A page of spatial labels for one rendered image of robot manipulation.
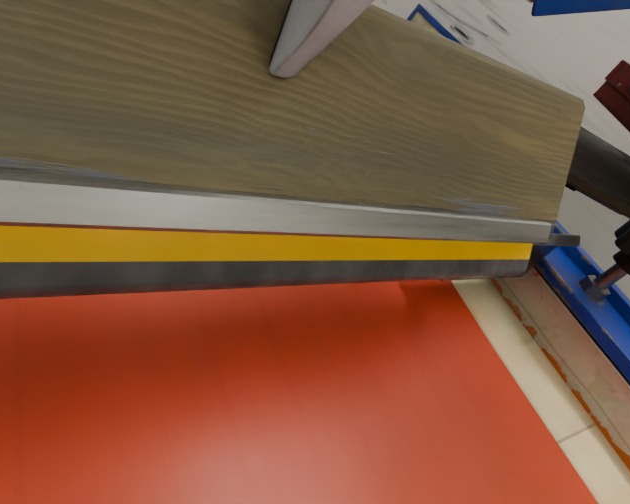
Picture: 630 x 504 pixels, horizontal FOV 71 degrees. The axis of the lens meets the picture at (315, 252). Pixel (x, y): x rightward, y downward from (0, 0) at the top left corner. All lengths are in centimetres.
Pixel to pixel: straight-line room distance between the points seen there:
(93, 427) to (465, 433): 18
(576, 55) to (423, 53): 226
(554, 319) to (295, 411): 22
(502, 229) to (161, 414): 16
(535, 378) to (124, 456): 26
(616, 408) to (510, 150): 20
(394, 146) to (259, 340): 11
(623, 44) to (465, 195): 218
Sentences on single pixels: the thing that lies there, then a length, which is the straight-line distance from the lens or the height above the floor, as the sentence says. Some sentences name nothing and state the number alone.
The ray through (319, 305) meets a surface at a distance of 25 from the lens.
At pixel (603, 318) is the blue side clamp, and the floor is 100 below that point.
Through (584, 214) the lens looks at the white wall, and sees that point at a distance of 226.
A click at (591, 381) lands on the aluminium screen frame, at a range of 36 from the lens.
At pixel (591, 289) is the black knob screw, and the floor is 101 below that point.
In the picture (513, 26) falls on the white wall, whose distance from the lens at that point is 266.
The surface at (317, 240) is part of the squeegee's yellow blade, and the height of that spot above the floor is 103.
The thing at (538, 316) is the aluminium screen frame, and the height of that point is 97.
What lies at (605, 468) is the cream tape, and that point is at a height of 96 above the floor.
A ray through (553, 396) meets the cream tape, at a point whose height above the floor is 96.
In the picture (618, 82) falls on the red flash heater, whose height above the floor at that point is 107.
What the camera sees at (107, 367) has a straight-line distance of 20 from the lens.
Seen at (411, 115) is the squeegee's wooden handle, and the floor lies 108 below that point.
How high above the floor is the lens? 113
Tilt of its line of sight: 38 degrees down
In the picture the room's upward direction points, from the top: 35 degrees clockwise
